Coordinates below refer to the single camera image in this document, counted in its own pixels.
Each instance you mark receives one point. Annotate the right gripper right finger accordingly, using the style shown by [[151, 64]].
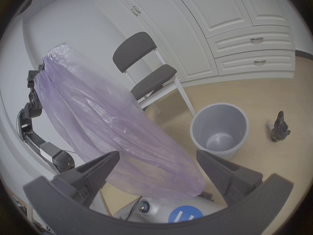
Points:
[[221, 174]]

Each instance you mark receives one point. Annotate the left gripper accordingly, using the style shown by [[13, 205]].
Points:
[[35, 97]]

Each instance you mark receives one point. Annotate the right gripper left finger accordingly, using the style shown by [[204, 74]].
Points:
[[94, 172]]

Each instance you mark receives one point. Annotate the purple plastic bag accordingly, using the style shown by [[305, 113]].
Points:
[[110, 121]]

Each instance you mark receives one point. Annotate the black plastic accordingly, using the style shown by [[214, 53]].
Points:
[[280, 128]]

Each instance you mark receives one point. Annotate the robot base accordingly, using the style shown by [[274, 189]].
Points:
[[159, 209]]

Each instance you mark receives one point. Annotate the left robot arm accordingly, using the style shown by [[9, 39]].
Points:
[[62, 161]]

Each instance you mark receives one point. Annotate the white trash bin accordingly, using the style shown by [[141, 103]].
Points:
[[220, 121]]

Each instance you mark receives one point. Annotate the white printed paper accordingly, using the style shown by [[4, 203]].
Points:
[[270, 126]]

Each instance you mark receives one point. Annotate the white chair dark grey seat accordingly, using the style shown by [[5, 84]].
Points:
[[134, 50]]

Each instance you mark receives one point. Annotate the white wardrobe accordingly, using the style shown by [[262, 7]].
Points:
[[220, 8]]

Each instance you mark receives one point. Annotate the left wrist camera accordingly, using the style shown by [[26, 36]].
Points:
[[31, 78]]

